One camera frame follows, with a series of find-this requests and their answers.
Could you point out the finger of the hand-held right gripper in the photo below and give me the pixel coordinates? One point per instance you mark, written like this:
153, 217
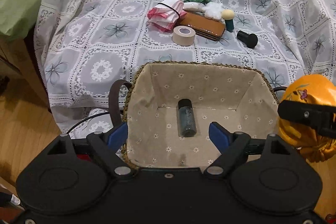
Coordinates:
302, 111

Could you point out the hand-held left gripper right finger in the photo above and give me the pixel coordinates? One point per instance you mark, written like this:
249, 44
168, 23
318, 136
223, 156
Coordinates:
218, 136

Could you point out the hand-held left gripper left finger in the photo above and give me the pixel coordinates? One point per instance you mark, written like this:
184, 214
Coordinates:
118, 134

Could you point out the woven basket with fabric lining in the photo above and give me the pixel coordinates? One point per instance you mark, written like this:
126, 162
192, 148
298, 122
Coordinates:
223, 87

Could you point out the dark teal bottle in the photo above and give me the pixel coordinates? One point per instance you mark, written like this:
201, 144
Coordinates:
187, 119

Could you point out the beige tape roll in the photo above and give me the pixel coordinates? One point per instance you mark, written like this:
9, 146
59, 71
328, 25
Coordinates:
183, 39

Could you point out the white lace floral cloth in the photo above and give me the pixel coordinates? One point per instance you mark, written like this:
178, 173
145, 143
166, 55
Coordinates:
105, 29

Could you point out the brown leather wallet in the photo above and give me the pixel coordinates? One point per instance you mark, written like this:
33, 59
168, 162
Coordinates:
202, 26

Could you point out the pink checked cloth bundle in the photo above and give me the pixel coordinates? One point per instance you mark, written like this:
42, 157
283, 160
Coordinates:
164, 19

